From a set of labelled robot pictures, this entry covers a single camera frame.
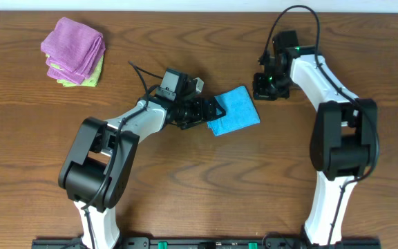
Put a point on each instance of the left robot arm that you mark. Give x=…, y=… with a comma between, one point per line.
x=96, y=170

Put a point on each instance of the blue cloth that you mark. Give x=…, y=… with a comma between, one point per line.
x=240, y=112

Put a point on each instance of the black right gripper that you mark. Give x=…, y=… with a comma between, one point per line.
x=259, y=92

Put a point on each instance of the folded purple cloth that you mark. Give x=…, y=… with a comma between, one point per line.
x=73, y=51

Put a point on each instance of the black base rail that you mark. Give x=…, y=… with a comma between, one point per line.
x=268, y=243

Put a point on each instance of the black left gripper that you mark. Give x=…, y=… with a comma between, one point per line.
x=203, y=111

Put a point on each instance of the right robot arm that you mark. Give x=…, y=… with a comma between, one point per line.
x=343, y=144

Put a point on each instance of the folded green cloth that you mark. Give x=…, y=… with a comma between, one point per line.
x=92, y=79

